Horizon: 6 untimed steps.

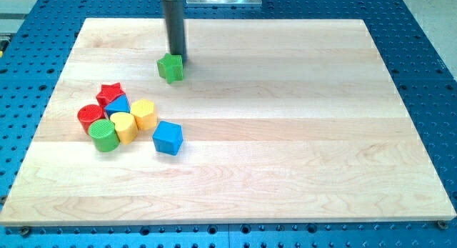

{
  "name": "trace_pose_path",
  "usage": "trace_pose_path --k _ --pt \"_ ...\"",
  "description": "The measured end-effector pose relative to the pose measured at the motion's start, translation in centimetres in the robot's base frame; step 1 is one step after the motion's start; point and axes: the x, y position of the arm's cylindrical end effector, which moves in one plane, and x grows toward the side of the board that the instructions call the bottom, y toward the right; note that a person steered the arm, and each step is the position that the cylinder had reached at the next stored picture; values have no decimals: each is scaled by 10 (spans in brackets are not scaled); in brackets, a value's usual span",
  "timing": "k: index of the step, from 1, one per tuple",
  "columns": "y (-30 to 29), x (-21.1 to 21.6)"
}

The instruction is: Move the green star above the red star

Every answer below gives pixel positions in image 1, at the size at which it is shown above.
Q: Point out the green star block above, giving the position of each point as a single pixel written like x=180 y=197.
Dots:
x=171 y=68

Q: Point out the red star block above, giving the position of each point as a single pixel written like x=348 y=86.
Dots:
x=108 y=93

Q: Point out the blue cube block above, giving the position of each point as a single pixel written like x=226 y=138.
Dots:
x=168 y=138

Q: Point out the green cylinder block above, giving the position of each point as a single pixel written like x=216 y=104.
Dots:
x=103 y=135

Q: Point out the blue perforated metal table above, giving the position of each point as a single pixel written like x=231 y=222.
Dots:
x=34 y=58

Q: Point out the yellow hexagon block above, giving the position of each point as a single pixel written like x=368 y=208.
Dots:
x=144 y=113

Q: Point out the light wooden board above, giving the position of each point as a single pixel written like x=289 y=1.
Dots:
x=283 y=121

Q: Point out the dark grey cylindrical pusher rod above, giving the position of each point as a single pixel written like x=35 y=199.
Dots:
x=174 y=20

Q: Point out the red cylinder block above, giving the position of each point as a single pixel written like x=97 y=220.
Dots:
x=88 y=114

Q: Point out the yellow heart block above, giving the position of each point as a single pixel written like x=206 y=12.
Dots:
x=125 y=126

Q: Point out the blue triangle block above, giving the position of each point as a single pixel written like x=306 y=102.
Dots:
x=120 y=104

